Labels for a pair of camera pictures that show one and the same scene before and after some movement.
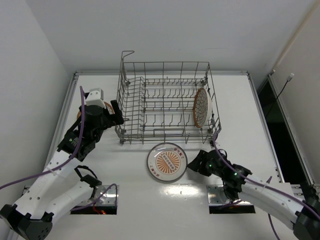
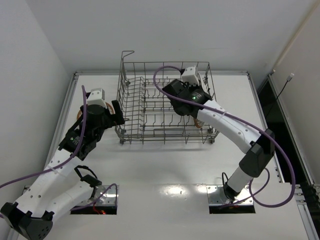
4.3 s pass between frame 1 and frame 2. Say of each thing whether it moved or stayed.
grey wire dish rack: stayed
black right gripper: moved
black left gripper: stayed
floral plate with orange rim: stayed
